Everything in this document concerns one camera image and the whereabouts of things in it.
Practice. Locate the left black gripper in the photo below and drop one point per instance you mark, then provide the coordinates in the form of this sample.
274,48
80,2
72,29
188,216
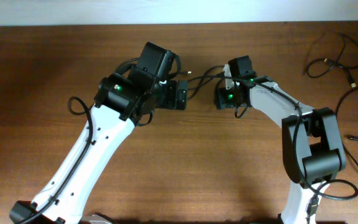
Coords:
171,102

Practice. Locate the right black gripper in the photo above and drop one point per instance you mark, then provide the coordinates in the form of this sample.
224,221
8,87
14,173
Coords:
218,98

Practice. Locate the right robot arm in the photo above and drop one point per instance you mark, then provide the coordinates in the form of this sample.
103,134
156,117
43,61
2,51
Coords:
312,149

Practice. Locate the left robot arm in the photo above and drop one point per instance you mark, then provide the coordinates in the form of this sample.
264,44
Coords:
136,88

